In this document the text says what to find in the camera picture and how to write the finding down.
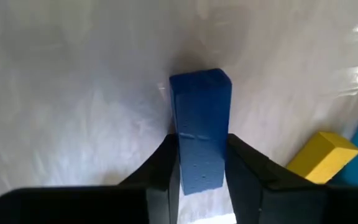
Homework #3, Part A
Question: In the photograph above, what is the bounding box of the yellow long block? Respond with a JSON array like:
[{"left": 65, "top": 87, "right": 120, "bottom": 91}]
[{"left": 286, "top": 131, "right": 358, "bottom": 185}]

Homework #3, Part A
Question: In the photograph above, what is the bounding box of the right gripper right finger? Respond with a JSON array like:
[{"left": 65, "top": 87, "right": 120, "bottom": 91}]
[{"left": 224, "top": 133, "right": 358, "bottom": 224}]

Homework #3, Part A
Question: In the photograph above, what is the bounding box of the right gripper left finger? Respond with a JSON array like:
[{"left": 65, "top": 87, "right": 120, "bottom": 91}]
[{"left": 0, "top": 133, "right": 180, "bottom": 224}]

